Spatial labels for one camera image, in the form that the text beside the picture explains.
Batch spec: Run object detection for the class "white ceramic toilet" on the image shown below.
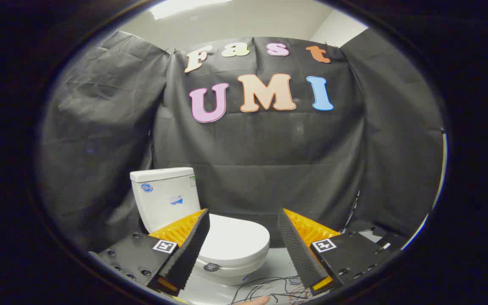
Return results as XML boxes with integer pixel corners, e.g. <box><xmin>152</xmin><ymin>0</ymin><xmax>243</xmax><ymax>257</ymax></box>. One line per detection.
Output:
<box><xmin>130</xmin><ymin>167</ymin><xmax>271</xmax><ymax>286</ymax></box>

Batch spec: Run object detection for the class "black backdrop cloth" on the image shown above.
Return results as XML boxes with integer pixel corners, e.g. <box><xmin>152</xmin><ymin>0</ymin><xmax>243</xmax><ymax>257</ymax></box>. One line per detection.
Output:
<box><xmin>36</xmin><ymin>30</ymin><xmax>446</xmax><ymax>255</ymax></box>

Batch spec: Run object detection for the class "tangle of thin cables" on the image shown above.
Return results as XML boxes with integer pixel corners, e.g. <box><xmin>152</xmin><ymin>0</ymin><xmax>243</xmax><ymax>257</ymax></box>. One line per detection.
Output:
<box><xmin>227</xmin><ymin>275</ymin><xmax>325</xmax><ymax>305</ymax></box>

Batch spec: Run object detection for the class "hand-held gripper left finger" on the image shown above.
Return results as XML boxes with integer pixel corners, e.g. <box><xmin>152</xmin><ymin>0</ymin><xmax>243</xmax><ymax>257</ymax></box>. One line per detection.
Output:
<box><xmin>88</xmin><ymin>208</ymin><xmax>211</xmax><ymax>297</ymax></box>

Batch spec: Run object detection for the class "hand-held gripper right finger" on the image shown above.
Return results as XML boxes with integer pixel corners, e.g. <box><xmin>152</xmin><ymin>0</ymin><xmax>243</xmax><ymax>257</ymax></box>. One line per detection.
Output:
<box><xmin>278</xmin><ymin>208</ymin><xmax>401</xmax><ymax>296</ymax></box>

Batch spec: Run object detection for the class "black box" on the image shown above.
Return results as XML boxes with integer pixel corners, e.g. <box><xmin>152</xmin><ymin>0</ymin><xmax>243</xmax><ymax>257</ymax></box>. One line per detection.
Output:
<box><xmin>371</xmin><ymin>227</ymin><xmax>409</xmax><ymax>251</ymax></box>

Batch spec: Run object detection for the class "white toilet lid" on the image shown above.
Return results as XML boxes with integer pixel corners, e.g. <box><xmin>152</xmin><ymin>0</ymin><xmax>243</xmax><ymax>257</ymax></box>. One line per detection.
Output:
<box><xmin>200</xmin><ymin>214</ymin><xmax>271</xmax><ymax>272</ymax></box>

